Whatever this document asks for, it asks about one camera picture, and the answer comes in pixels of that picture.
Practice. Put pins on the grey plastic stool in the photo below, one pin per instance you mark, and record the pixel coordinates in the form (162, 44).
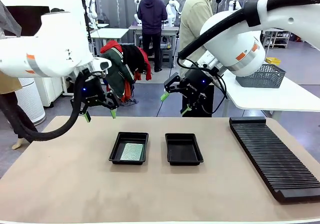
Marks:
(167, 57)

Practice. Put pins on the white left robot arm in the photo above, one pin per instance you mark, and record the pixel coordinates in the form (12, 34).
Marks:
(50, 34)

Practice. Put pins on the white square work table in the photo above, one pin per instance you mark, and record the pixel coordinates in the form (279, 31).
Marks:
(107, 32)

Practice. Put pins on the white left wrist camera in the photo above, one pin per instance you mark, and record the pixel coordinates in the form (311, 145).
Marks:
(102, 65)

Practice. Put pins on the dark haired person's head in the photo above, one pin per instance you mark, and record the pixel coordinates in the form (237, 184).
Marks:
(57, 10)

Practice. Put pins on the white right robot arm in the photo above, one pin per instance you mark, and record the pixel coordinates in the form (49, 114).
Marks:
(237, 46)

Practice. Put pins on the black ESD tray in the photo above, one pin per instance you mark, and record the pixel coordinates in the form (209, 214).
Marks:
(183, 150)
(115, 146)

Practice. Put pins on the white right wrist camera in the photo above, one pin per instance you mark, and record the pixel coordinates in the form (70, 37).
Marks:
(208, 60)

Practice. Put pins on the dark green padded jacket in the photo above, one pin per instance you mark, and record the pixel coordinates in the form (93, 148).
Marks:
(117, 69)

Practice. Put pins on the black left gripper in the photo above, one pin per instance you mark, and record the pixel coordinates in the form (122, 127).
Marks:
(92, 89)

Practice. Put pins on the black computer monitor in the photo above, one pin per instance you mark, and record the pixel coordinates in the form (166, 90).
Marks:
(25, 19)

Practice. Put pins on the wooden storage shelf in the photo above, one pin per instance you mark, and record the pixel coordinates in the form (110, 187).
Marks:
(277, 37)

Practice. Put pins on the black jacket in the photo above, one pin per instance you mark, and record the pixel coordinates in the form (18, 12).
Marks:
(133, 56)

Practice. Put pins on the grey plastic mesh basket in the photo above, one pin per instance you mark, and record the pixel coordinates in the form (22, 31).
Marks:
(270, 76)

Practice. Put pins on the yellow plastic bin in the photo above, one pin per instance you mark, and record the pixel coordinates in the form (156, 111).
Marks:
(273, 61)

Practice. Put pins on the white cabinet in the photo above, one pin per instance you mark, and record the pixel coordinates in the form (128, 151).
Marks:
(50, 89)

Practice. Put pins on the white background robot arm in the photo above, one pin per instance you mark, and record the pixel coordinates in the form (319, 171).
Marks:
(91, 6)
(172, 9)
(137, 1)
(235, 5)

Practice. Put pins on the person in brown apron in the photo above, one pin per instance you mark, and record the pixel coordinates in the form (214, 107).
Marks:
(7, 84)

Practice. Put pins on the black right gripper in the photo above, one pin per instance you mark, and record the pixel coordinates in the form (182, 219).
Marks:
(197, 84)

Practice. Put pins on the white air purifier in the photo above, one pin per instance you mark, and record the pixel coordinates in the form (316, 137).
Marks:
(30, 101)

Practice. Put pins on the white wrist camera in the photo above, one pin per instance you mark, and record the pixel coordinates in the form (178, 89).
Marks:
(102, 65)
(208, 60)

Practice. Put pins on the person in beige shirt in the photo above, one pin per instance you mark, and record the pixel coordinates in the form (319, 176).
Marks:
(192, 21)

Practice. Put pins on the person in navy hoodie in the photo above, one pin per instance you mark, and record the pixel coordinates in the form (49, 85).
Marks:
(151, 11)

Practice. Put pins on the grey metal workbench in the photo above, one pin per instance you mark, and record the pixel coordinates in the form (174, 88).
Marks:
(133, 27)

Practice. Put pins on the black slotted board rack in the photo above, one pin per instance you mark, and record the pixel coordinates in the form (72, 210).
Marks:
(272, 159)

